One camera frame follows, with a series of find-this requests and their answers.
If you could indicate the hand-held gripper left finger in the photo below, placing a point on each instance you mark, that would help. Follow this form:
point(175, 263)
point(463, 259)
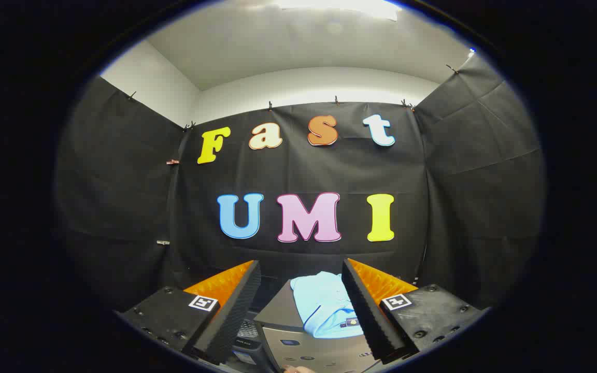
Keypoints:
point(236, 311)

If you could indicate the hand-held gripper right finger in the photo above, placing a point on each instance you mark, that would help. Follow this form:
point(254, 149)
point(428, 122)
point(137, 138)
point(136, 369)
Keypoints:
point(366, 311)

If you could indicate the dark grey washing machine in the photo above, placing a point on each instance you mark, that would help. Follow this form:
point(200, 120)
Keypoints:
point(249, 344)

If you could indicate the light blue shirt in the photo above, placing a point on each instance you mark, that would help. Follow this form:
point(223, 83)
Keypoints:
point(322, 305)

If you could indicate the black backdrop cloth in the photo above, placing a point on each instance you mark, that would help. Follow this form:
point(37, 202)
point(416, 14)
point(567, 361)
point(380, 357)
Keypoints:
point(309, 176)

